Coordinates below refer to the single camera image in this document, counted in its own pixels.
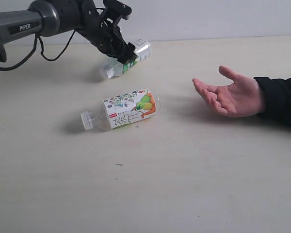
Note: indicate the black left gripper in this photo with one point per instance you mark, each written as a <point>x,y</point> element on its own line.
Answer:
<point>101,33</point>

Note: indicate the clear green-label water bottle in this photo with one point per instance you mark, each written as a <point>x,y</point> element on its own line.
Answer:
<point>113,68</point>

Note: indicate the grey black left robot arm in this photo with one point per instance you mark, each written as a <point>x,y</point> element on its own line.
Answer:
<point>46,18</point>

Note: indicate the black-sleeved forearm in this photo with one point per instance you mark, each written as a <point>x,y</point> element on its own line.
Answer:
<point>276,94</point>

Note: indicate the clear floral-label tea bottle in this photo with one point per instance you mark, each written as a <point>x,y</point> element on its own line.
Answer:
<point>122,110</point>

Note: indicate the person's open bare hand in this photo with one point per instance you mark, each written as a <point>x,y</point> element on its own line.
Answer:
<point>242,98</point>

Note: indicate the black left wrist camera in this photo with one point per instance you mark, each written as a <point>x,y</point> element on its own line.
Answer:
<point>115,11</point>

